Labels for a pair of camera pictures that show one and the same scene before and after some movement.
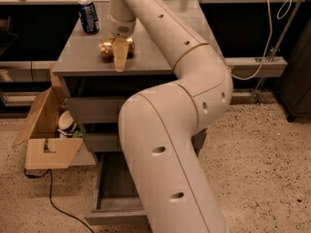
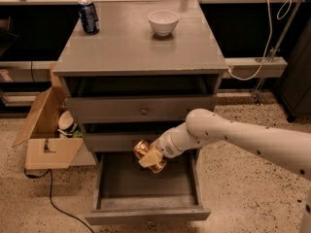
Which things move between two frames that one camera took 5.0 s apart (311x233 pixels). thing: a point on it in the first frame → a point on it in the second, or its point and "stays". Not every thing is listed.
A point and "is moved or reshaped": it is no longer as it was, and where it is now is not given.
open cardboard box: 45,149 stays
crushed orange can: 106,49 is moved or reshaped
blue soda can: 88,16 stays
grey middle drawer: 105,137 stays
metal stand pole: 256,96 stays
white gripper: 121,26 → 165,146
